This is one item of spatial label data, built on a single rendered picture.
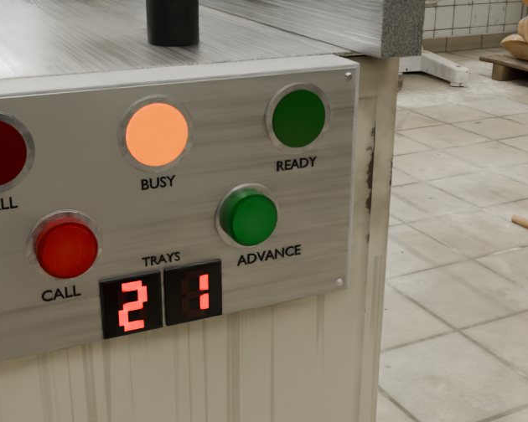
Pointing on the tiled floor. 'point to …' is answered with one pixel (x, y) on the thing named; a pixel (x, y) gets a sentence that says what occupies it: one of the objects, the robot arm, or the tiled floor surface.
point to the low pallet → (513, 68)
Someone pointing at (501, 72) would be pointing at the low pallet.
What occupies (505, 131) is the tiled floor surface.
